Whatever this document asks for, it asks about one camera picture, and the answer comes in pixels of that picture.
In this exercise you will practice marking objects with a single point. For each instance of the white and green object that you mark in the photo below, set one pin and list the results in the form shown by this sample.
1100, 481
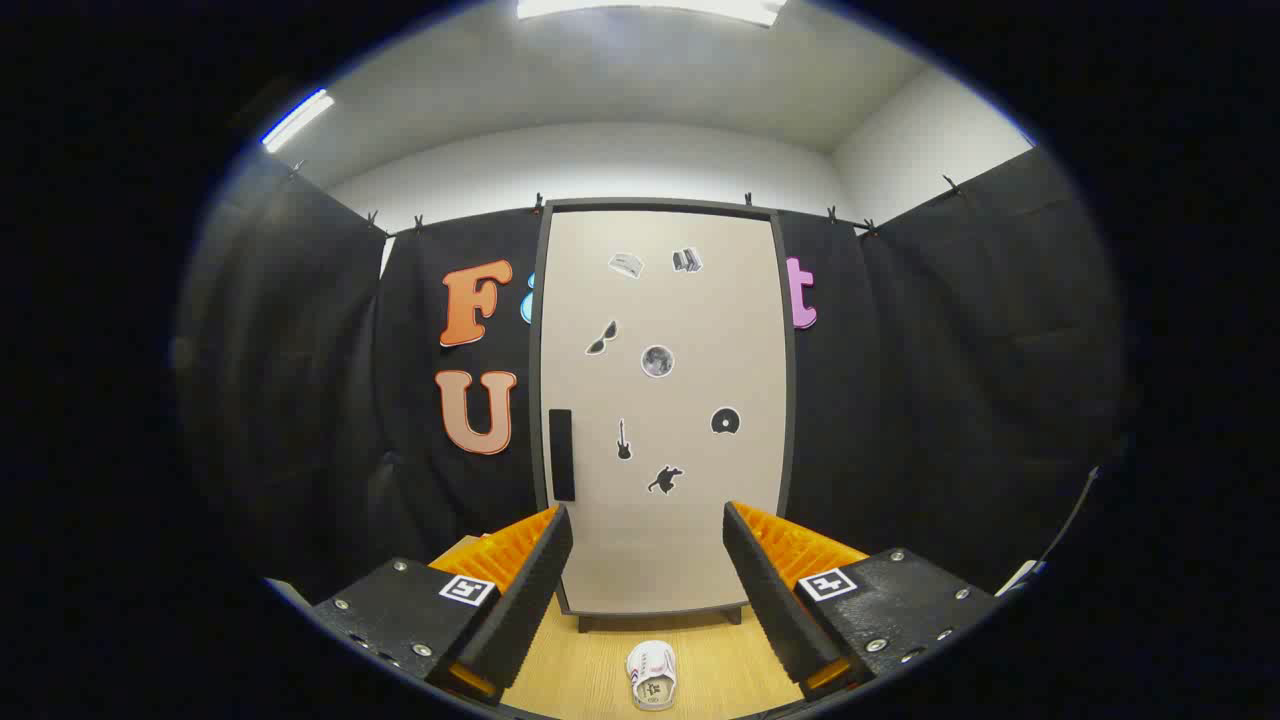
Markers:
1022, 577

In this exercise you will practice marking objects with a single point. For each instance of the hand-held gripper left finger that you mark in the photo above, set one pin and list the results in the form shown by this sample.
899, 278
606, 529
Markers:
530, 600

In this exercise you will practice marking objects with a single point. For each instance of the long ceiling light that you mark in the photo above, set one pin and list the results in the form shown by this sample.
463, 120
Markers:
297, 121

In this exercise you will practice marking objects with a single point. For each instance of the black backdrop cloth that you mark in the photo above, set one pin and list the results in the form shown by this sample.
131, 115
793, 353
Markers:
900, 380

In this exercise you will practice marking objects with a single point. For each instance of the white shoe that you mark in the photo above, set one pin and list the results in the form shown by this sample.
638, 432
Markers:
651, 665

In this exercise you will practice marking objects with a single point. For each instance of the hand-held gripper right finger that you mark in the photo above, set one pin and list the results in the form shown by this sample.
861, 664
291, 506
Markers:
770, 600

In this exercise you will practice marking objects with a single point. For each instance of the wide ceiling light panel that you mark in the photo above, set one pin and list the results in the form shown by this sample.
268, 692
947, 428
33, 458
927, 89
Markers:
650, 8

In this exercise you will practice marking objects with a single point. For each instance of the dark grey shoe cabinet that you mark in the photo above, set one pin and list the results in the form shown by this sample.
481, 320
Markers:
790, 400

